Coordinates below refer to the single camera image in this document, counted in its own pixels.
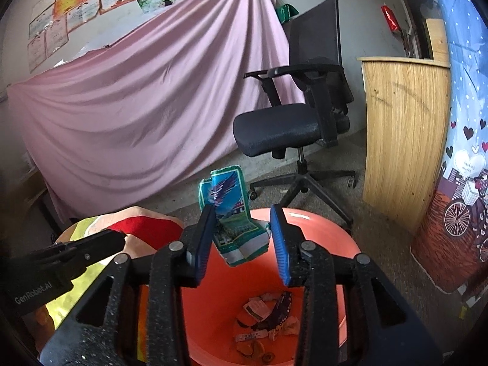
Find white carton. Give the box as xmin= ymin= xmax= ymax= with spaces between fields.
xmin=244 ymin=298 xmax=269 ymax=319

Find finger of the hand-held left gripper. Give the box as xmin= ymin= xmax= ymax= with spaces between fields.
xmin=28 ymin=229 xmax=127 ymax=273

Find multicoloured patchwork blanket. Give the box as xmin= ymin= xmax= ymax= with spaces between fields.
xmin=34 ymin=206 xmax=185 ymax=351

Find green and blue foil packet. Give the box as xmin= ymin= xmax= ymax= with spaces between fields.
xmin=198 ymin=166 xmax=272 ymax=267

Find wooden cabinet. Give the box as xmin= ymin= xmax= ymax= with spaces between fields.
xmin=356 ymin=56 xmax=452 ymax=233

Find orange peel scraps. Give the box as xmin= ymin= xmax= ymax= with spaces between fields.
xmin=236 ymin=341 xmax=267 ymax=359

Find pink hanging sheet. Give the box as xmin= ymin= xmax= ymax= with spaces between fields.
xmin=7 ymin=0 xmax=306 ymax=224

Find salmon plastic bucket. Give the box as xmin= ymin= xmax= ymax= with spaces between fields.
xmin=135 ymin=208 xmax=361 ymax=366

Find blue printed curtain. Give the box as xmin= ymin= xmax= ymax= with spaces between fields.
xmin=410 ymin=0 xmax=488 ymax=306

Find black office chair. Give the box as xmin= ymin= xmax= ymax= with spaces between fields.
xmin=232 ymin=0 xmax=357 ymax=233

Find dark blue snack wrapper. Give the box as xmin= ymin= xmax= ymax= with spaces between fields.
xmin=249 ymin=291 xmax=293 ymax=330

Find green hanging item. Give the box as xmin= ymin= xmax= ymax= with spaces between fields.
xmin=275 ymin=3 xmax=300 ymax=23

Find group of wall certificates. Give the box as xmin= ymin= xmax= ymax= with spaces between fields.
xmin=27 ymin=0 xmax=142 ymax=74

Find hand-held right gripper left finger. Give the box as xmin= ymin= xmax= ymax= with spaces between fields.
xmin=38 ymin=205 xmax=217 ymax=366

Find red hanging object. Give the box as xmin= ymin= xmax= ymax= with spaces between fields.
xmin=380 ymin=4 xmax=399 ymax=33

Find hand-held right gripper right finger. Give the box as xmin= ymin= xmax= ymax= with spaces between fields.
xmin=269 ymin=206 xmax=443 ymax=366

